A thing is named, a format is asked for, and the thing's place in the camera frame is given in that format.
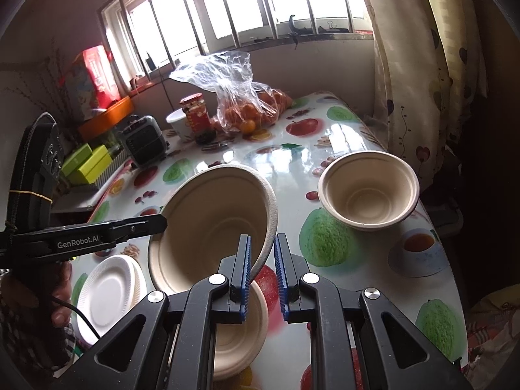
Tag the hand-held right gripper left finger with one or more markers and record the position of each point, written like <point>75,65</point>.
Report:
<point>243,276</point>

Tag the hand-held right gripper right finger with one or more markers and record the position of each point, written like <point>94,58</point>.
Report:
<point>281,276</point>

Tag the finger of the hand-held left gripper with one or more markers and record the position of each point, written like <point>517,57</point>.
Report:
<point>140,227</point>

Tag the person's left hand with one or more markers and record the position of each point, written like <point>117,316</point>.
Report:
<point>61,292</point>

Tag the flat dark green box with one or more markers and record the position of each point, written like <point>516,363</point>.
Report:
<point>75,160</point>

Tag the grey side shelf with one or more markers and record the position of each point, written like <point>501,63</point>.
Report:
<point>77,199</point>

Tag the chevron-striped tray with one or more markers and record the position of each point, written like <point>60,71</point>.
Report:
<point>109,174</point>

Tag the bright green box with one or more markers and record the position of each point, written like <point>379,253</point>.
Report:
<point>95,166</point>

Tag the small grey heater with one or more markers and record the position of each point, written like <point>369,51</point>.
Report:
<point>144,142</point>

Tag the orange tray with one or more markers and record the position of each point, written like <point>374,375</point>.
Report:
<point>105,118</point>

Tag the dried branches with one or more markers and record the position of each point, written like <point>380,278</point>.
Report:
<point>53,85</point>

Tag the fruit-printed glossy tablecloth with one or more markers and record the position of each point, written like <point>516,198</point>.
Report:
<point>292,170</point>

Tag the white tub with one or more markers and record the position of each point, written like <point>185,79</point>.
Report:
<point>178,124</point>

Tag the red cartoon-printed box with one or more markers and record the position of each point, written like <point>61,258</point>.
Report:
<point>91,81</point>

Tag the red-label glass jar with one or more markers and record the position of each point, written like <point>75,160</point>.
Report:
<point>197,120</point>

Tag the pile of oranges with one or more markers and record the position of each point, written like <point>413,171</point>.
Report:
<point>252,111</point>

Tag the small dark windowsill object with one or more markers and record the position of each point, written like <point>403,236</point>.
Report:
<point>150,63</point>

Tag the clear plastic bag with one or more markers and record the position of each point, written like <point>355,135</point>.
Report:
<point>227,77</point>

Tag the pale floral cloth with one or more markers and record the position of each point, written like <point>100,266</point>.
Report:
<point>497,333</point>

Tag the barred window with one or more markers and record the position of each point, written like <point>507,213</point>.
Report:
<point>227,12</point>

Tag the black window latch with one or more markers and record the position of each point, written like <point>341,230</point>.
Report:
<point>293,30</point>

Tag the heart-printed curtain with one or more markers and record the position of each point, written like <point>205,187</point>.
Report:
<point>418,69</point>

